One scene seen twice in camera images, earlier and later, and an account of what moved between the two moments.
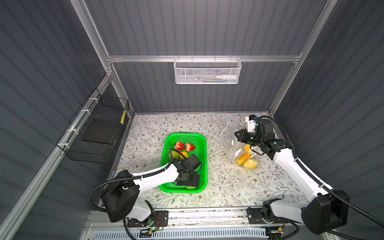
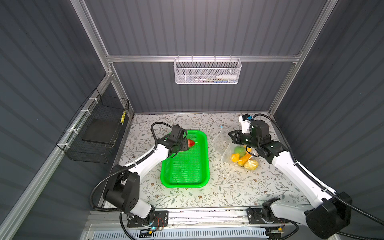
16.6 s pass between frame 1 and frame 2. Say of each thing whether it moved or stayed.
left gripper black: moved
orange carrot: stayed
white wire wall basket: stayed
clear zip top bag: moved
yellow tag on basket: stayed
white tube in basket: stayed
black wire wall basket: stayed
